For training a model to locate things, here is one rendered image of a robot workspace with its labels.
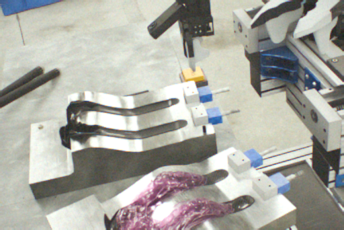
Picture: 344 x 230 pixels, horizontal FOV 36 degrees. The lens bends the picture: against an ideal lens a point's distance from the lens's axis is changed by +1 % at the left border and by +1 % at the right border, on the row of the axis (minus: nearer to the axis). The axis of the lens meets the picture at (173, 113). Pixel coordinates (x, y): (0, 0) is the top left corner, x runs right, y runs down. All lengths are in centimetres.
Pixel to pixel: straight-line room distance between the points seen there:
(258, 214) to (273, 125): 161
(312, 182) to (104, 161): 107
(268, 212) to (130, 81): 78
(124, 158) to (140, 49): 68
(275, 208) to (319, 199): 92
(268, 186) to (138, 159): 36
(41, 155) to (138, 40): 73
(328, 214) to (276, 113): 93
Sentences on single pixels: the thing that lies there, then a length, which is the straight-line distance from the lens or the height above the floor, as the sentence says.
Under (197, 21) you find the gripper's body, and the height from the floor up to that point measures 115.
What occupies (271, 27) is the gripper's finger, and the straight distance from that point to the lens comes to 74.
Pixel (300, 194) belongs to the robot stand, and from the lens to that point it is 218.
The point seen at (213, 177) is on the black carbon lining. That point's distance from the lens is 134.
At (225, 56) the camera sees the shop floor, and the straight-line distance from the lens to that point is 341.
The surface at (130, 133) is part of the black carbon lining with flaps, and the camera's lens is 145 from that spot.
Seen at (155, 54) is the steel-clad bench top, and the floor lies 80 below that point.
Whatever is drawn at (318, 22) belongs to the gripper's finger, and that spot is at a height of 146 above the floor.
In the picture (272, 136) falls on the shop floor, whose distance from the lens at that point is 276.
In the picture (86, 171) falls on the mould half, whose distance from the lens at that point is 142.
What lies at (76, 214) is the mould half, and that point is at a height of 91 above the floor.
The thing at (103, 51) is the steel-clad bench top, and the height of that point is 80.
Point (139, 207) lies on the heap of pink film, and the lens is 124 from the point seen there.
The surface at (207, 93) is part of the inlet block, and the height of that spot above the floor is 90.
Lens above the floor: 178
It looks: 37 degrees down
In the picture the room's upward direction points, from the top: 9 degrees counter-clockwise
